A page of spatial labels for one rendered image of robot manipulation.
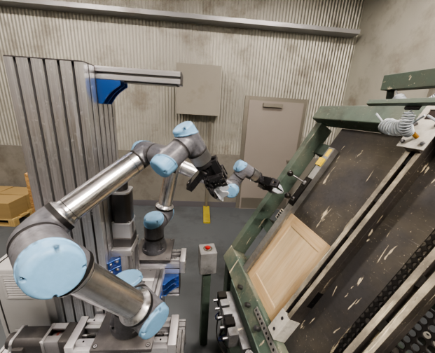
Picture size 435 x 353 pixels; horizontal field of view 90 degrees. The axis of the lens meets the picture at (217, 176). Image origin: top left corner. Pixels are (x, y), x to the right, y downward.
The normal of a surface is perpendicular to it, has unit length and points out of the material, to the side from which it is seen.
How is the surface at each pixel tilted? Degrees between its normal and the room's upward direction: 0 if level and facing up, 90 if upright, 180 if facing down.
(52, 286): 83
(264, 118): 90
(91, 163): 90
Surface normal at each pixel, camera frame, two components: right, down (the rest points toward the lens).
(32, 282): 0.71, 0.14
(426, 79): -0.97, 0.01
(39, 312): 0.07, 0.29
